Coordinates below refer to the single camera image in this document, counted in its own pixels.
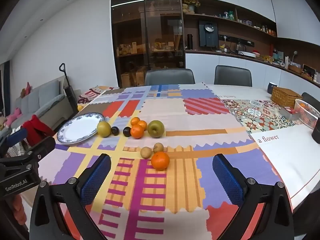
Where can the olive green apple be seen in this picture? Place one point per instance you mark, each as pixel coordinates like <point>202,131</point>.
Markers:
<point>155,128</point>

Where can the person's left hand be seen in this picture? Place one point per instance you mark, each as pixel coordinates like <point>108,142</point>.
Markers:
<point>18,210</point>

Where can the yellow-green pear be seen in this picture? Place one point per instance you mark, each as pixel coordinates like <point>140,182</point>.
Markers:
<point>104,129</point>

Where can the grey sofa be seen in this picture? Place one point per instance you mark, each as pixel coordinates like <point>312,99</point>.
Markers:
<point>42,97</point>

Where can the medium orange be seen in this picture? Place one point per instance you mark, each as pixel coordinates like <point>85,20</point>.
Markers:
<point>137,132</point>

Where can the colourful patchwork tablecloth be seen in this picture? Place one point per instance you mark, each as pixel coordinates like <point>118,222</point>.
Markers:
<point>200,142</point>

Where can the red garment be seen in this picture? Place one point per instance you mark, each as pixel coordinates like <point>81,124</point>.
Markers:
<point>35,130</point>

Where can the black thermos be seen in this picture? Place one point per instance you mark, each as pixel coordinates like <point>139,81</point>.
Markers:
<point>190,42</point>

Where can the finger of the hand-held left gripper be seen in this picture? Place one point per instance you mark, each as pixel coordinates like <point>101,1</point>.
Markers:
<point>18,136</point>
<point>41,147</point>

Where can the grey chair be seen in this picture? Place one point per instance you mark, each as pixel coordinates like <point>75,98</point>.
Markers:
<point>232,76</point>
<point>170,77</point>
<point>311,98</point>

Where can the small orange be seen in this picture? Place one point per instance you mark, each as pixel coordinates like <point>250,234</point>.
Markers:
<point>135,121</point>
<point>143,124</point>

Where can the glass kettle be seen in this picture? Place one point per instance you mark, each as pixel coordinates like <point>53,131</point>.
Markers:
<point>240,48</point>

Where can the white counter cabinets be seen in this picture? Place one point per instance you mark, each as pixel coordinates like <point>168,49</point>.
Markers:
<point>205,62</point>

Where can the red and grey box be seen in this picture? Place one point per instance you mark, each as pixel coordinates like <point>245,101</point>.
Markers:
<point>290,113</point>

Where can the white plastic basket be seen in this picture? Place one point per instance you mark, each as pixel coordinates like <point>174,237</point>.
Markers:
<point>308,117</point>

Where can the black power strip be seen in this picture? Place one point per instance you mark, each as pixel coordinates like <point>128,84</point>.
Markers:
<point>235,40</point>

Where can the grey striped cloth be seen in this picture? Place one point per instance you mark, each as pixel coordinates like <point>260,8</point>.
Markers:
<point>17,150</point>

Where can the dark purple plum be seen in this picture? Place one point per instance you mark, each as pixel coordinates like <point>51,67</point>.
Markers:
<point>115,130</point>
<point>127,131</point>

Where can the black upright vacuum cleaner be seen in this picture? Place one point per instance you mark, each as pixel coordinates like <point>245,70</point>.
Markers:
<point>70,92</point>

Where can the dark glass cabinet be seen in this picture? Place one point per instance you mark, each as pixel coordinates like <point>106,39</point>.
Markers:
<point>147,30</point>

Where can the pink plush toy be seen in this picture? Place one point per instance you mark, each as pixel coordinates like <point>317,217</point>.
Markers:
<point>13,116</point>
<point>26,90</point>

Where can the white lettered tablecloth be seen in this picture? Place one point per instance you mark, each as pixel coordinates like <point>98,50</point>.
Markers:
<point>287,155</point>

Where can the large orange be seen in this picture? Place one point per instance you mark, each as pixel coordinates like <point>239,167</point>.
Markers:
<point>160,161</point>

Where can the dark blue mug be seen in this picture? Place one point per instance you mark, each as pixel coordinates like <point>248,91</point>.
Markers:
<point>271,88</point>

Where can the brown kiwi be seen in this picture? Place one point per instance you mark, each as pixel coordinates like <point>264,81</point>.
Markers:
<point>146,152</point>
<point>158,147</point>

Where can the blue patterned white plate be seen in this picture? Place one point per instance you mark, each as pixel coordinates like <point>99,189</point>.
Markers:
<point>80,130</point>

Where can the black round object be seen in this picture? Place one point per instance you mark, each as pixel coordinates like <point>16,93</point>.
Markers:
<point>316,132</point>

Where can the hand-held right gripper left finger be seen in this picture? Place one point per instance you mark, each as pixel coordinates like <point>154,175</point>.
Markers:
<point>96,180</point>

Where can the wooden wall shelves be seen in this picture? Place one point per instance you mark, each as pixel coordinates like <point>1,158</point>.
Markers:
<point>225,22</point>

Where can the plush bear with flowers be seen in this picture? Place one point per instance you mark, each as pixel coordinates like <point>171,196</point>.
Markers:
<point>190,6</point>

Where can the folded red striped cloth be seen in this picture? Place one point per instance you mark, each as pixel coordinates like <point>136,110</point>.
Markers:
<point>92,93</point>

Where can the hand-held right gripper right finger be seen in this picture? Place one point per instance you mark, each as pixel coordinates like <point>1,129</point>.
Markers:
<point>227,180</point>

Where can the black wall water dispenser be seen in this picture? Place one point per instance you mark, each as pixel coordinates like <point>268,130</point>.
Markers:
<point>208,33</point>

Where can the wicker box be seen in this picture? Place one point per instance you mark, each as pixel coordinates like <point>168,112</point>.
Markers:
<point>286,97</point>

